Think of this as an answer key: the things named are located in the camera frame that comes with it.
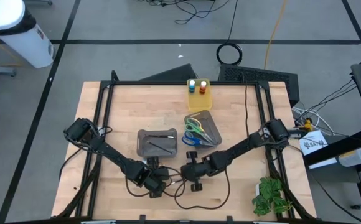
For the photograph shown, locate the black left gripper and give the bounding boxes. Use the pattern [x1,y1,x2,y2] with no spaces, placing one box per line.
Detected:
[143,157,171,199]

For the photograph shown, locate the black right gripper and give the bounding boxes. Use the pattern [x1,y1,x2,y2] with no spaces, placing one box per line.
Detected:
[180,151,214,192]

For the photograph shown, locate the blue handled scissors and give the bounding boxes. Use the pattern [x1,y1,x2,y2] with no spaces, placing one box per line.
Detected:
[181,130,216,147]

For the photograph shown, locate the wide grey plastic tray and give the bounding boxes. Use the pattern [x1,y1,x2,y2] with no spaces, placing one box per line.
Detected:
[136,128,178,158]

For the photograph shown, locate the green handled scissors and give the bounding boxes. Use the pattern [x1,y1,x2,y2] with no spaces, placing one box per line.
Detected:
[185,118,217,146]

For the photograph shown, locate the narrow grey plastic tray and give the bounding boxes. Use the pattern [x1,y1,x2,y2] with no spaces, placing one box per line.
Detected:
[184,110,223,149]

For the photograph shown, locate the yellow plastic bin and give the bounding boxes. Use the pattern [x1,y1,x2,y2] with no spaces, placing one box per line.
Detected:
[186,78,213,111]

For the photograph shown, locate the green artificial plant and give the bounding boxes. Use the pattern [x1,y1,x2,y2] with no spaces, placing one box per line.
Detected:
[251,176,293,217]

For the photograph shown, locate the black flat panel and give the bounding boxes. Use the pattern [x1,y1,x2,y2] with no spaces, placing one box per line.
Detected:
[139,63,199,82]

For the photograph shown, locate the white box with print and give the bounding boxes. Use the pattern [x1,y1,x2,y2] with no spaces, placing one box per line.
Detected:
[298,129,339,170]

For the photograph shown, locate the grey device yellow label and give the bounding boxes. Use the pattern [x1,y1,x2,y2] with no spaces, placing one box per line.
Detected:
[337,147,361,168]

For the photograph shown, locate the white trash can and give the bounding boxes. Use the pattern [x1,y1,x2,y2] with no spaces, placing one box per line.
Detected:
[0,0,55,69]

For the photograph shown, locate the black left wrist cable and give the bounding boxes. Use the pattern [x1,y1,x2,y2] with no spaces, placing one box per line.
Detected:
[125,167,186,198]

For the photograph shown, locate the brown right wrist cable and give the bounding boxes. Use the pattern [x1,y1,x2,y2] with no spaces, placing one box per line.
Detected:
[174,167,231,210]

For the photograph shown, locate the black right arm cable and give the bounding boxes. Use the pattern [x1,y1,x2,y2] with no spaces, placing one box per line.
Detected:
[243,73,250,139]

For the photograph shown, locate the black left base cable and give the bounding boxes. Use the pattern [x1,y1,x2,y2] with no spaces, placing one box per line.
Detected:
[58,148,85,180]

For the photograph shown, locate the black aluminium table frame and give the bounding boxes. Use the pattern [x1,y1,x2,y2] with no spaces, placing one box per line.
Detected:
[52,70,317,224]

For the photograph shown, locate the coiled black floor cable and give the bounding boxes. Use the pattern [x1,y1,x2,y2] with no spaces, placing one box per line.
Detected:
[215,0,243,66]

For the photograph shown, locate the white cable bundle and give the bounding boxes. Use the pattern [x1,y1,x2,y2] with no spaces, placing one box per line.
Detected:
[291,107,335,136]

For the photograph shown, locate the long black floor cable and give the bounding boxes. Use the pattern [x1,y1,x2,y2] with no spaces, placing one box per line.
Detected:
[307,173,361,224]

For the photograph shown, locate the tangled black floor cables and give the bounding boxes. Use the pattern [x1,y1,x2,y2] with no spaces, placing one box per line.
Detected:
[136,0,231,25]

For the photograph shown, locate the yellow floor cable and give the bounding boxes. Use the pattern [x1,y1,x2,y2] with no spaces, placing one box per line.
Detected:
[263,0,287,70]

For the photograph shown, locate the black desk cables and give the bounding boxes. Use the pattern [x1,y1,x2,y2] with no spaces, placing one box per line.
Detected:
[304,77,358,113]

